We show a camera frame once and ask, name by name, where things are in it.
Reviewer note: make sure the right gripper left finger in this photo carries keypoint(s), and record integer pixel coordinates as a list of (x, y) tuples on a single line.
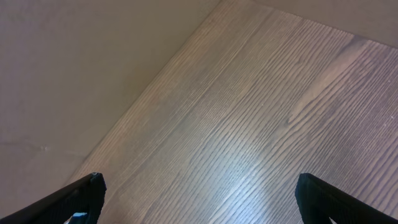
[(78, 202)]

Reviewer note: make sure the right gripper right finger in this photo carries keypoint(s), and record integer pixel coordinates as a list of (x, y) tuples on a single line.
[(320, 202)]

